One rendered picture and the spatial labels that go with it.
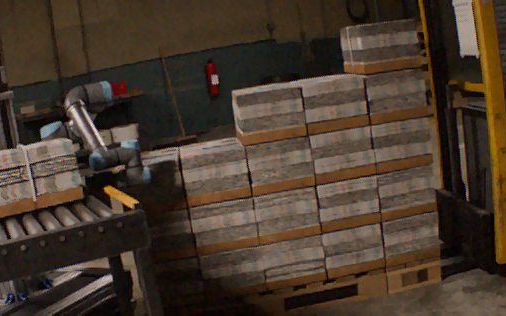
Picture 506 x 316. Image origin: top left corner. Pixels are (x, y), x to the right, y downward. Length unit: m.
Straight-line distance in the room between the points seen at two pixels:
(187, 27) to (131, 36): 0.90
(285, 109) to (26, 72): 6.83
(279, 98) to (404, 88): 0.58
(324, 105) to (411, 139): 0.45
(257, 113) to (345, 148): 0.43
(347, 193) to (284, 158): 0.34
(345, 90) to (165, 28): 7.11
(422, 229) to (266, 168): 0.82
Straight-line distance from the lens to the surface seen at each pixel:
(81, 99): 2.89
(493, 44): 3.01
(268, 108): 2.89
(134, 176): 2.70
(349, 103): 2.95
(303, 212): 2.98
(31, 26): 9.46
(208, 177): 2.91
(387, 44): 3.01
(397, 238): 3.14
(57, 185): 2.44
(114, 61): 9.64
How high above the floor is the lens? 1.26
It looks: 10 degrees down
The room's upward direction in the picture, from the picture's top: 9 degrees counter-clockwise
